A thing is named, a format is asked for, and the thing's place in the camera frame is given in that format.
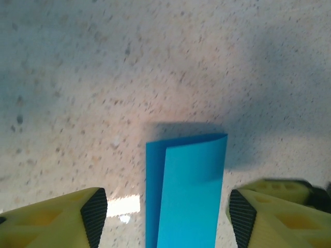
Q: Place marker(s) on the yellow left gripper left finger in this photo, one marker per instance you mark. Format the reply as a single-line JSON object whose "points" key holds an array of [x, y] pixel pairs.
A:
{"points": [[46, 224]]}

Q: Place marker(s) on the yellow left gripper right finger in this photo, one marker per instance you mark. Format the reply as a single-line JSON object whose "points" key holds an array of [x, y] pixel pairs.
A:
{"points": [[284, 224]]}

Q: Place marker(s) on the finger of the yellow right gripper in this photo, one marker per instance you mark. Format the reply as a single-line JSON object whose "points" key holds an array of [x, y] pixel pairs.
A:
{"points": [[279, 188]]}

